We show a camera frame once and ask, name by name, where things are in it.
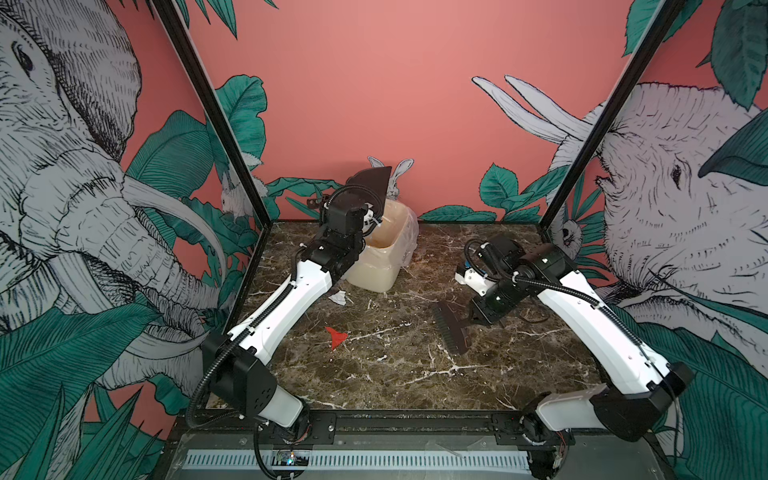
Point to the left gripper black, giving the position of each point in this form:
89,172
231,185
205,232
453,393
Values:
324,214

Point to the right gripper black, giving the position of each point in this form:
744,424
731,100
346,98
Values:
489,317

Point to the dark brown dustpan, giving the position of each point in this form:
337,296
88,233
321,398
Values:
376,180

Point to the dark brown hand brush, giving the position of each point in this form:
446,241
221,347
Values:
453,327

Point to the white paper scrap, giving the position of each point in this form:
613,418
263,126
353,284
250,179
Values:
339,298

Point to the red paper scrap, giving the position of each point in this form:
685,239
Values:
336,338

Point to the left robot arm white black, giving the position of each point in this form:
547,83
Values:
236,363

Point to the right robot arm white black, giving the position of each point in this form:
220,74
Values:
642,384

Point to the cream plastic trash bin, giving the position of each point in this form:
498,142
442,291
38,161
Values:
361,277

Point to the clear plastic bin liner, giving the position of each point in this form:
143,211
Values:
391,245

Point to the white perforated vent strip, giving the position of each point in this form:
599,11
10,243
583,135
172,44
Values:
379,460

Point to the small green circuit board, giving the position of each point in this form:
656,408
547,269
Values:
291,459

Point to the black left frame post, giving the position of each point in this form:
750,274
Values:
171,19

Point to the black frame post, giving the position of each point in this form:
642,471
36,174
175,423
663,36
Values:
171,19
652,37

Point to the black front mounting rail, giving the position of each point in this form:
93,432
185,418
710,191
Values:
572,454

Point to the black right frame post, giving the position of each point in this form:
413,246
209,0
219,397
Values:
652,37

